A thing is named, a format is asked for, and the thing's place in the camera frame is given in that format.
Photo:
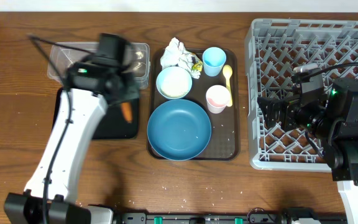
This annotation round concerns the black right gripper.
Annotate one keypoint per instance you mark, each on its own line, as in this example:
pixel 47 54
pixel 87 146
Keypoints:
pixel 279 111

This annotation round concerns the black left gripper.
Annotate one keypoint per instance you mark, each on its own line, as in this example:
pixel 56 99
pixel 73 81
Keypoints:
pixel 127 94

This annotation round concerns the light blue rice bowl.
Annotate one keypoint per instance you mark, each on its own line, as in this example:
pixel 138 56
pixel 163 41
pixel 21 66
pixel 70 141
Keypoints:
pixel 174 83

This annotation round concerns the pink white cup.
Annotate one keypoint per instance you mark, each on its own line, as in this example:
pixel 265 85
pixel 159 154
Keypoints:
pixel 217 98

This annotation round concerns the large blue plate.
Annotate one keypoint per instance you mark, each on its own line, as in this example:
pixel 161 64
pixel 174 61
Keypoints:
pixel 179 130

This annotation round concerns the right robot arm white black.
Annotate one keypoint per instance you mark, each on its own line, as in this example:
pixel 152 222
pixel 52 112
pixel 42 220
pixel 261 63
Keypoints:
pixel 331 117

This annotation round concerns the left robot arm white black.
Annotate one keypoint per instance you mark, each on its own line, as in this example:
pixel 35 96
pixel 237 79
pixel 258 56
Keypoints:
pixel 50 194

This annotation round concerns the grey dishwasher rack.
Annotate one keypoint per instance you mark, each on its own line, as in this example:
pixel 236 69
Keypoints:
pixel 273 48

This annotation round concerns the orange carrot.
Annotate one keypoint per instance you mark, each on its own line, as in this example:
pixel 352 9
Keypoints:
pixel 126 109

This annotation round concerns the black tray bin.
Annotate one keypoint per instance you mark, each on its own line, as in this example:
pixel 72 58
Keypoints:
pixel 117 124

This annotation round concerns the clear plastic bin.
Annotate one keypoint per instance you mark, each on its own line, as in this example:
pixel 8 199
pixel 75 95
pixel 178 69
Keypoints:
pixel 139 55

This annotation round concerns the crumpled white paper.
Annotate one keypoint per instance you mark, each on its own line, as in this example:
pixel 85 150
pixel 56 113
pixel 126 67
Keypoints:
pixel 176 55

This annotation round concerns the brown serving tray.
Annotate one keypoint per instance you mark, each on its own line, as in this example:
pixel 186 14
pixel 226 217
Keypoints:
pixel 225 141

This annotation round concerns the yellow spoon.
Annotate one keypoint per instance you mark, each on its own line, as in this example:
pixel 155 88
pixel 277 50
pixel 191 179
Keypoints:
pixel 227 73

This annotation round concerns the yellow food wrapper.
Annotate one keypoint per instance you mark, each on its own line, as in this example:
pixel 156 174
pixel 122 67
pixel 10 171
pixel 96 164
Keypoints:
pixel 197 63

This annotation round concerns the light blue cup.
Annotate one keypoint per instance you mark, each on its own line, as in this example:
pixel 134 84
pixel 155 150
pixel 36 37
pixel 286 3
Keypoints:
pixel 214 59

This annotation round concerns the black rail at table edge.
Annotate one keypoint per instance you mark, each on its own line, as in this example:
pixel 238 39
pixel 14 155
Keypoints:
pixel 254 216

